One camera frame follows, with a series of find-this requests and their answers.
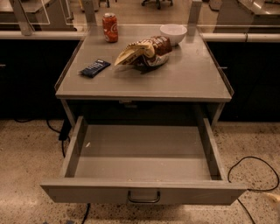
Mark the grey top drawer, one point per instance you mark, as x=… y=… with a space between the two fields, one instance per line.
x=151 y=165

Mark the grey metal drawer cabinet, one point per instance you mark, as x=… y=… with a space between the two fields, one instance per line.
x=189 y=75

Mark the brown chip bag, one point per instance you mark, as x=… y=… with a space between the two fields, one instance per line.
x=149 y=52

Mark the white bowl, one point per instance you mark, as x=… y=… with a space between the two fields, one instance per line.
x=175 y=32

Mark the black power adapter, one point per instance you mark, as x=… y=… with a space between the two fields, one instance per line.
x=66 y=127

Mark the dark blue snack bar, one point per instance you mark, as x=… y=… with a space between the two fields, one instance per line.
x=92 y=70

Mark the office chair base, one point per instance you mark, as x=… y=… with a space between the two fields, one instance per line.
x=158 y=4

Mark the red soda can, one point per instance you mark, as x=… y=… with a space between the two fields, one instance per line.
x=109 y=24

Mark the white horizontal rail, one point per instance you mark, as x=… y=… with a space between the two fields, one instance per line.
x=208 y=37

